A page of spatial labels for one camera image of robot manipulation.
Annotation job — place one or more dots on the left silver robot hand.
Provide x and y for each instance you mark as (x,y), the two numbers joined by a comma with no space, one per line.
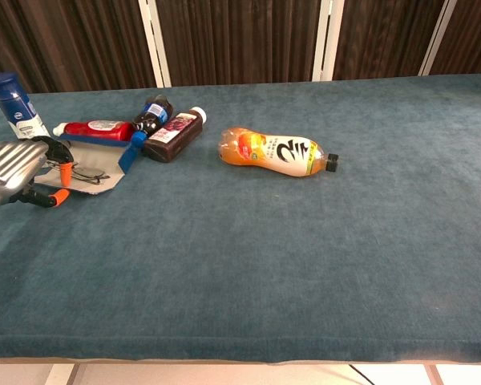
(12,164)

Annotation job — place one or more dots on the eyeglasses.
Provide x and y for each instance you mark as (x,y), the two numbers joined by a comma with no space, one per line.
(90,173)

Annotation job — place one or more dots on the blue cardboard box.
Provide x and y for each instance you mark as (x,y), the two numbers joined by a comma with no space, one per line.
(100,160)

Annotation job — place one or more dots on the blue white spray can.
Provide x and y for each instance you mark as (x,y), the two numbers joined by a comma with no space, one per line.
(16,108)

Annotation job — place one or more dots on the red ketchup squeeze bottle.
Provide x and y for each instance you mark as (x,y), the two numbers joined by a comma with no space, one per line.
(96,127)

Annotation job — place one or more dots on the cola bottle with blue label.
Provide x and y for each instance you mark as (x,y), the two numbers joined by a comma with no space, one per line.
(152,116)

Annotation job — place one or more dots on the dark red juice bottle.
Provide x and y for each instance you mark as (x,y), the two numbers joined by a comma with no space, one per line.
(172,136)

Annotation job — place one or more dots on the orange tea drink bottle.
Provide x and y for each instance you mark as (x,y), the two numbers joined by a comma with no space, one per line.
(272,154)

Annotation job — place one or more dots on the blue felt table cloth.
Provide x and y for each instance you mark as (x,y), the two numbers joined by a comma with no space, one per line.
(264,260)

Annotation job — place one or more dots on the white partition frame post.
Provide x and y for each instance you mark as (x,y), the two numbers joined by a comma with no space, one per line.
(437,40)
(154,40)
(328,40)

